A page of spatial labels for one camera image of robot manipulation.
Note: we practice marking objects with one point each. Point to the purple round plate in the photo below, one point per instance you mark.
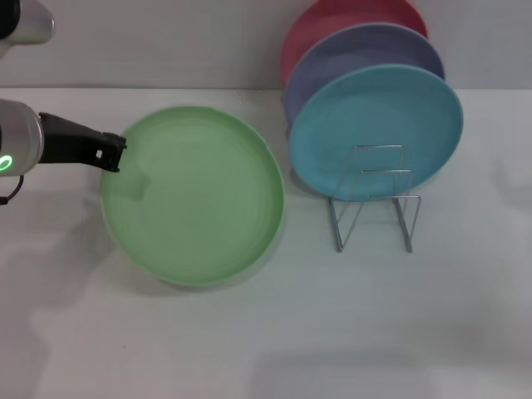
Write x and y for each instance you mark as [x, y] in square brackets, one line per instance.
[365, 50]

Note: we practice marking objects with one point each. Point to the red round plate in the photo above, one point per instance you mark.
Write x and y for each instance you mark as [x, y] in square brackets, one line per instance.
[332, 25]

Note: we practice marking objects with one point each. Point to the blue round plate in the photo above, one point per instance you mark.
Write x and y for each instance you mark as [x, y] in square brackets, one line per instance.
[374, 120]

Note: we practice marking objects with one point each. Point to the green round plate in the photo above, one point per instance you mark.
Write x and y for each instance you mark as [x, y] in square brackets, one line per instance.
[195, 199]

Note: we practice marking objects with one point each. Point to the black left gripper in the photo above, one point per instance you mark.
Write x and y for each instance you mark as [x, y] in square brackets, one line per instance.
[66, 141]

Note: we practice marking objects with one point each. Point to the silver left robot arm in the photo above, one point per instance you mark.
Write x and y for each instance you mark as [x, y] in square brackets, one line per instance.
[21, 133]

